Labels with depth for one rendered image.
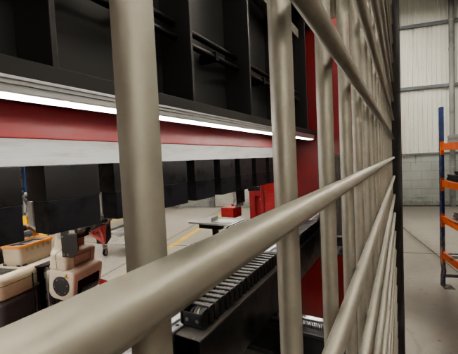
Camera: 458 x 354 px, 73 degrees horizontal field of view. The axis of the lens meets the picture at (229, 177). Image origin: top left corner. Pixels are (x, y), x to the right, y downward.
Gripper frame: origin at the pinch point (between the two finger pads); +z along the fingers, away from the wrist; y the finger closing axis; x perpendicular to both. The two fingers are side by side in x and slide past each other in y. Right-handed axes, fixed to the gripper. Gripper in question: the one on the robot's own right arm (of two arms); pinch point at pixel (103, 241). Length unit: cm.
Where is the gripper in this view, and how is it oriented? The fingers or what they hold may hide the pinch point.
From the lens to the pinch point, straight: 151.8
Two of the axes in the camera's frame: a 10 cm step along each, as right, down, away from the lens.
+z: 4.8, 8.8, -0.8
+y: 2.7, -0.6, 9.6
